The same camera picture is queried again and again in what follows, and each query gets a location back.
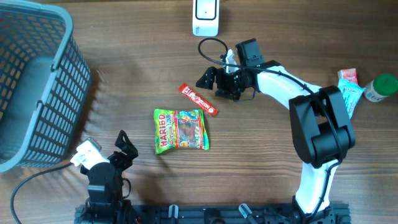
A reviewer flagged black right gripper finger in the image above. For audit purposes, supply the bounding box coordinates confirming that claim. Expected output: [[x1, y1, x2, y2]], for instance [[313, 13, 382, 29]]
[[215, 88, 244, 102], [195, 67, 217, 90]]

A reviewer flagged small red white packet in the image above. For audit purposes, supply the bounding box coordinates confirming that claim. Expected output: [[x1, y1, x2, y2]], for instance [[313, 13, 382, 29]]
[[179, 83, 218, 116]]

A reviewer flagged green Haribo candy bag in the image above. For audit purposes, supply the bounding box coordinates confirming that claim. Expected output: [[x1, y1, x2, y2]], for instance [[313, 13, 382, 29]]
[[154, 109, 210, 154]]

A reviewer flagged small pink snack packet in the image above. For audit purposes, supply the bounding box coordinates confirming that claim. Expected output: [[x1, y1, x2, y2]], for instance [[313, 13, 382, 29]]
[[338, 68, 358, 84]]

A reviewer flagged white teal wipes pack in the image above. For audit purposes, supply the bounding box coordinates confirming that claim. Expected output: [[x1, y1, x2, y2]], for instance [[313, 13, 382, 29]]
[[338, 79, 365, 118]]

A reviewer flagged green lid jar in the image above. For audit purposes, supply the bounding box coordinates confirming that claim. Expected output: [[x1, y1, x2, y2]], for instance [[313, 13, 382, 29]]
[[364, 73, 397, 102]]

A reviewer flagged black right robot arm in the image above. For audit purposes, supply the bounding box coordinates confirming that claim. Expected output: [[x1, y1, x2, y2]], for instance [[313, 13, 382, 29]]
[[196, 39, 355, 223]]

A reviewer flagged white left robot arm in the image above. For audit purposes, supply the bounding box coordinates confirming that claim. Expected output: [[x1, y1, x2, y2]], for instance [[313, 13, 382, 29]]
[[74, 130, 141, 224]]

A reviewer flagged white barcode scanner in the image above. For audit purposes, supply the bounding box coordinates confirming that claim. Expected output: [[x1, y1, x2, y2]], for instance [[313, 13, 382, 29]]
[[192, 0, 220, 37]]

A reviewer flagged dark grey plastic basket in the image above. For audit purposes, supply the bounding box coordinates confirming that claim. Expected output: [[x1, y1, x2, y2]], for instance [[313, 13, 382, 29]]
[[1, 1, 91, 172]]

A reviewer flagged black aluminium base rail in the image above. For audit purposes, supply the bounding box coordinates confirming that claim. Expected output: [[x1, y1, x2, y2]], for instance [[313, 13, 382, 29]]
[[73, 203, 352, 224]]

